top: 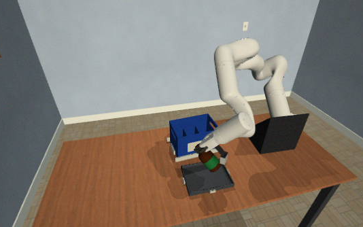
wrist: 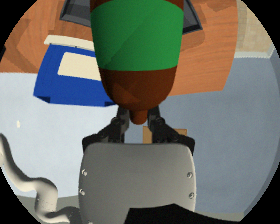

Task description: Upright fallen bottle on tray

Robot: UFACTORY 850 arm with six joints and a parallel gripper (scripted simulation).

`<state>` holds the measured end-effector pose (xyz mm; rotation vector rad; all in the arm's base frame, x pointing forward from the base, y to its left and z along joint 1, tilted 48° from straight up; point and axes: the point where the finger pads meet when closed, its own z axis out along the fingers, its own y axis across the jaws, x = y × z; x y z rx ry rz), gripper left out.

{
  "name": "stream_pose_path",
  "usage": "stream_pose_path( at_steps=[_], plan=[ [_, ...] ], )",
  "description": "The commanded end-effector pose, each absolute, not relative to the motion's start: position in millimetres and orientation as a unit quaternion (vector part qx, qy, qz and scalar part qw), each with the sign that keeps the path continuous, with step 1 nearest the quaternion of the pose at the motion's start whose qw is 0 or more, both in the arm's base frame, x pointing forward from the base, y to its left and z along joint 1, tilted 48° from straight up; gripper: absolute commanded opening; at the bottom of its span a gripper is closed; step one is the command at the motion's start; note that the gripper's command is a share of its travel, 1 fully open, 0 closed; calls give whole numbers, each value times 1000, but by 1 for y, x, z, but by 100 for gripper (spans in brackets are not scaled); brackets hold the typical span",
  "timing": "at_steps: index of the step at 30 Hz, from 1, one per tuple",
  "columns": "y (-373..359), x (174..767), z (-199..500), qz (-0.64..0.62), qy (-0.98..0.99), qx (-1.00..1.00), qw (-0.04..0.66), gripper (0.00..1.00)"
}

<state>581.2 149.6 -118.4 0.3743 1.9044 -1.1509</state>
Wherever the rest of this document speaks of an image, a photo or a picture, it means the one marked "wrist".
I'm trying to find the blue plastic crate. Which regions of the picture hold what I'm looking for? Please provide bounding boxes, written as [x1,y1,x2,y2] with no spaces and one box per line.
[33,44,116,107]

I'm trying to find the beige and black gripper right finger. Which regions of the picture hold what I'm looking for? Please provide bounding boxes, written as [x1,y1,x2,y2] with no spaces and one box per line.
[147,105,195,157]

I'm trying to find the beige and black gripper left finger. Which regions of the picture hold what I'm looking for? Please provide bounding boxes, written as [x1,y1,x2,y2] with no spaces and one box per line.
[82,106,130,154]

